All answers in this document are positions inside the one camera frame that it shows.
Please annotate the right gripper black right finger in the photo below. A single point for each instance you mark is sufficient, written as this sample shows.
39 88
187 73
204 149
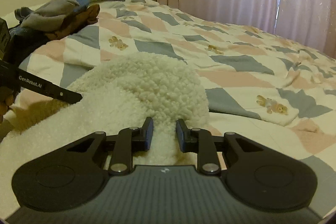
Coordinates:
254 174

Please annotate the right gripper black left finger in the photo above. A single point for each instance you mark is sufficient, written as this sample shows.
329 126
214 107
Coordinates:
76 173

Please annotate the white fleece garment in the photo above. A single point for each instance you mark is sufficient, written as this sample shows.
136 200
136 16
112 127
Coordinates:
116 94

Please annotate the pile of dark clothes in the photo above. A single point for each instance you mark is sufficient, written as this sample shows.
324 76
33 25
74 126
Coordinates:
54 20

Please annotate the person's left hand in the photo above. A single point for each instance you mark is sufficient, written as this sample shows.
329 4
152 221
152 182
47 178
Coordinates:
6 100

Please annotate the checkered pastel quilt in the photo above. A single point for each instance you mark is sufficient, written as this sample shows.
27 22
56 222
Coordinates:
272 90

